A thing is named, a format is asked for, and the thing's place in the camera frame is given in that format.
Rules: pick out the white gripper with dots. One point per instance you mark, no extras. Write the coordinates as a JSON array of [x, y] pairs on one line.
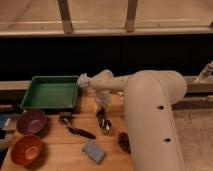
[[102, 99]]

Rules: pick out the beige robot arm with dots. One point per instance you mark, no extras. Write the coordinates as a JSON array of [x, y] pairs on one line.
[[148, 99]]

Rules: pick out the blue eraser sponge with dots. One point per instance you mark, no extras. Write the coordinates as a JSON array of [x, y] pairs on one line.
[[93, 151]]

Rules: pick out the small metal cup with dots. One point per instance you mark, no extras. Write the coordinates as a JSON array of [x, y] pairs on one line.
[[105, 126]]

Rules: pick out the brown pinecone object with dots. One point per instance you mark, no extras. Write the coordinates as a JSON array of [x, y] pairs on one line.
[[123, 142]]

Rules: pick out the green plastic tray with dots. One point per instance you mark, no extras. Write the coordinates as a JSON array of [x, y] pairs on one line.
[[51, 93]]

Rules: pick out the purple bowl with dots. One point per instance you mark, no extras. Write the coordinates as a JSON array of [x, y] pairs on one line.
[[31, 122]]

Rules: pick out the orange bowl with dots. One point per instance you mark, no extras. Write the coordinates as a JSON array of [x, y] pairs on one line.
[[26, 150]]

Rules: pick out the left metal frame post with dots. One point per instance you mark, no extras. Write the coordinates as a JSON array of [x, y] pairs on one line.
[[65, 16]]

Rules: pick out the metal frame post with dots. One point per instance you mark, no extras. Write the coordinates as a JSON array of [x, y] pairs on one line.
[[131, 14], [65, 16]]

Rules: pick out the right metal frame post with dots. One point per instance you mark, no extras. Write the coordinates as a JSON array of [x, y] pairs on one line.
[[131, 14]]

